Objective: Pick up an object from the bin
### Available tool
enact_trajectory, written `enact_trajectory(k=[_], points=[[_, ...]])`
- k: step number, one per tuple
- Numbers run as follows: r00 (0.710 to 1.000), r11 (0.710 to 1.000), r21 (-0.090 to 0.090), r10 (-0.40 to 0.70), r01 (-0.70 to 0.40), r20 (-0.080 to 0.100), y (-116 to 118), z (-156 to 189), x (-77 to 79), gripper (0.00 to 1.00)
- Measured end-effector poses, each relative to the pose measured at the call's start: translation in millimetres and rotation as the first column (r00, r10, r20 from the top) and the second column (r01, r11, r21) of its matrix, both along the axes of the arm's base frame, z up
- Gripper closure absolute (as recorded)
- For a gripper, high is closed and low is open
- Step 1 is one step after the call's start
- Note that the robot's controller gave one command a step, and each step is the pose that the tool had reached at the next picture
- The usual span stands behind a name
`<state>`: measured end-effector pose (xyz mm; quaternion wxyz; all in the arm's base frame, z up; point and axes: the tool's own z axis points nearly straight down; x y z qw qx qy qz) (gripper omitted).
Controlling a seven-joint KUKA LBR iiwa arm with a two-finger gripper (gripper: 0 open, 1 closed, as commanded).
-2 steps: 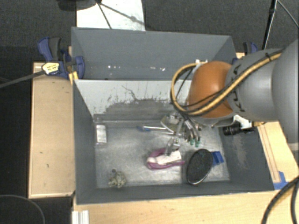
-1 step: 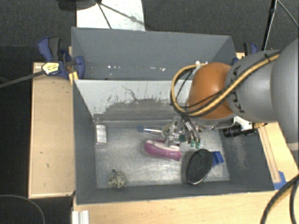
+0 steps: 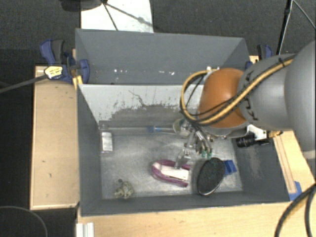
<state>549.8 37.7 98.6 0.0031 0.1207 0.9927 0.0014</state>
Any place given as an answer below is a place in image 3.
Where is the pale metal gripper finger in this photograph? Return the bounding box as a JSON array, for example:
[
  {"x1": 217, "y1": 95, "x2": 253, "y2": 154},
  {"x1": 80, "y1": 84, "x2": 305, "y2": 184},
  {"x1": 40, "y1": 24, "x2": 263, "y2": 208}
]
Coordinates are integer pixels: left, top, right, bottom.
[
  {"x1": 179, "y1": 150, "x2": 191, "y2": 169},
  {"x1": 174, "y1": 149, "x2": 186, "y2": 169}
]

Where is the purple and white stapler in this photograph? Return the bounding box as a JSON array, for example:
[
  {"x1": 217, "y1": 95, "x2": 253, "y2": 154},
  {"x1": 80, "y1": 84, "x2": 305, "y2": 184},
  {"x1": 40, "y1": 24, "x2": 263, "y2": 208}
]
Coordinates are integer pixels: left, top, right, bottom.
[{"x1": 151, "y1": 158, "x2": 192, "y2": 188}]

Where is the black oval brush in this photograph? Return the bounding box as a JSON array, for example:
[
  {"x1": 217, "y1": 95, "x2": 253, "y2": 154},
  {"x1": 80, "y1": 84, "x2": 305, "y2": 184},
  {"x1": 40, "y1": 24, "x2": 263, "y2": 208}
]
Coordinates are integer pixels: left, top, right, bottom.
[{"x1": 196, "y1": 157, "x2": 226, "y2": 197}]

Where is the clear tube with blue band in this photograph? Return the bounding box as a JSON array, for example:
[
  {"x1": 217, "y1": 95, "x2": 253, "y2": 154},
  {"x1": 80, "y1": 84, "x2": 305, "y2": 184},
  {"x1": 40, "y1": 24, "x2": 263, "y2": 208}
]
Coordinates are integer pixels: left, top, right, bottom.
[{"x1": 98, "y1": 123, "x2": 179, "y2": 134}]

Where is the blue block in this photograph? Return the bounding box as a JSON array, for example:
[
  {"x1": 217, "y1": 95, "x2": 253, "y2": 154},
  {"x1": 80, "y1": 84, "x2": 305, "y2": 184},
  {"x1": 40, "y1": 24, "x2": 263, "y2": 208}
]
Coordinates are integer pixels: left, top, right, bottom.
[{"x1": 223, "y1": 159, "x2": 238, "y2": 176}]

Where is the grey-green toy animal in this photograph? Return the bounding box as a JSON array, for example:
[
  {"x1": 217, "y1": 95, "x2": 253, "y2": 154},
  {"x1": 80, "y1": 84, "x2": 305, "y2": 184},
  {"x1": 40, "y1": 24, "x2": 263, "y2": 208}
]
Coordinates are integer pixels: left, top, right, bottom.
[{"x1": 114, "y1": 178, "x2": 135, "y2": 199}]

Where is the grey metal bin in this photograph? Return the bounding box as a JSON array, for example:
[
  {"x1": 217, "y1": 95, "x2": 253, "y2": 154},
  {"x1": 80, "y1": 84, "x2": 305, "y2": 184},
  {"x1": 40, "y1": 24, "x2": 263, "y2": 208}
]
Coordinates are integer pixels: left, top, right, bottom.
[{"x1": 75, "y1": 28, "x2": 291, "y2": 217}]

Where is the pale wood flat board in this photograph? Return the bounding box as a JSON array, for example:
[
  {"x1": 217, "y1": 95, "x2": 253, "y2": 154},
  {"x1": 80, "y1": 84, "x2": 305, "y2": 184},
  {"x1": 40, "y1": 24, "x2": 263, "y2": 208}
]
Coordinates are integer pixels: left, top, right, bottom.
[{"x1": 29, "y1": 65, "x2": 81, "y2": 211}]

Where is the black cylinder on white bracket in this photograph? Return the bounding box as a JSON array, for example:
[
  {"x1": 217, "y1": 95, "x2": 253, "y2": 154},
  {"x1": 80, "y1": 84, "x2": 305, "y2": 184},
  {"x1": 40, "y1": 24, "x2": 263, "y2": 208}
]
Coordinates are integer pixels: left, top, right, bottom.
[{"x1": 236, "y1": 124, "x2": 270, "y2": 148}]

